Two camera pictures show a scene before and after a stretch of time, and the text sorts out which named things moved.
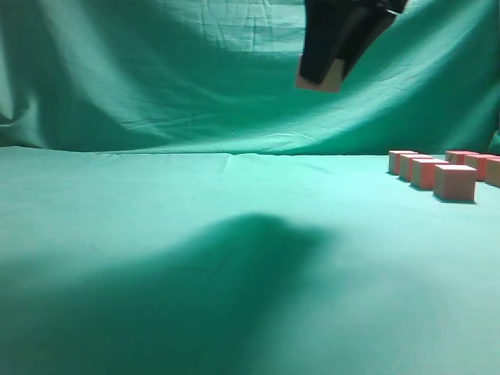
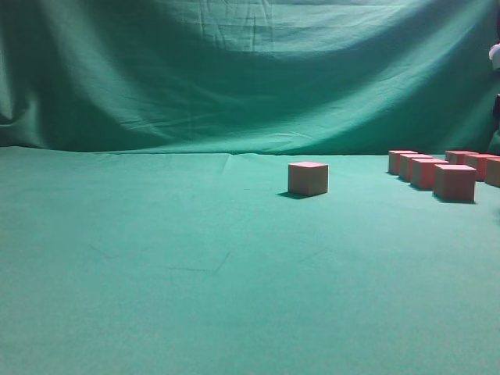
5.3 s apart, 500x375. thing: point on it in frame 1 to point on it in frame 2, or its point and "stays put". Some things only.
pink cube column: [330, 81] to [308, 178]
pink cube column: [423, 172] stays put
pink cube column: [493, 171] stays put
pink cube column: [455, 183] stays put
